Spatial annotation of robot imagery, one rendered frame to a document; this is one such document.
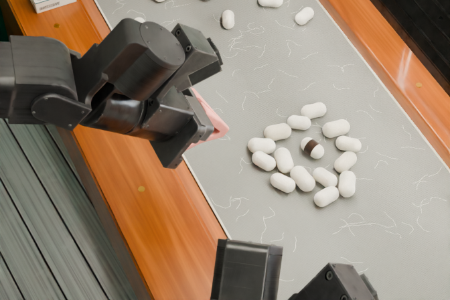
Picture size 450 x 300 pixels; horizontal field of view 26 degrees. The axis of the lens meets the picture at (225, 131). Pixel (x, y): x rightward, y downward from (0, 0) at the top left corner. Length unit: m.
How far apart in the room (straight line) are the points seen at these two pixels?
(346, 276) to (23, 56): 0.37
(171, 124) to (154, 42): 0.11
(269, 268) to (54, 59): 0.31
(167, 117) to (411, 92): 0.41
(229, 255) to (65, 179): 0.57
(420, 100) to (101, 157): 0.42
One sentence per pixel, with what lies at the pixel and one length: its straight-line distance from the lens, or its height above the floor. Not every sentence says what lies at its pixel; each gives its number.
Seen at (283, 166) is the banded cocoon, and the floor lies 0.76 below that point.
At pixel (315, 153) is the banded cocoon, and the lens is 1.25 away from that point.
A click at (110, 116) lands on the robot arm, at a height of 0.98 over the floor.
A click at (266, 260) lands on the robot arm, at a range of 0.80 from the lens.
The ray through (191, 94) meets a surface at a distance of 1.08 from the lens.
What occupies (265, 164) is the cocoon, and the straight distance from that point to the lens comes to 1.23.
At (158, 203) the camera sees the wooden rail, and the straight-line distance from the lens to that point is 1.19.
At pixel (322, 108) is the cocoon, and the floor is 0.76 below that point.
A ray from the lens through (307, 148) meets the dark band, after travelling 1.25.
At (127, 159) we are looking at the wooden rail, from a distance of 1.23.
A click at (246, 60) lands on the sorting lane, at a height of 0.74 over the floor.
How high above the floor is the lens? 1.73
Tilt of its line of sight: 51 degrees down
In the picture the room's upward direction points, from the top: straight up
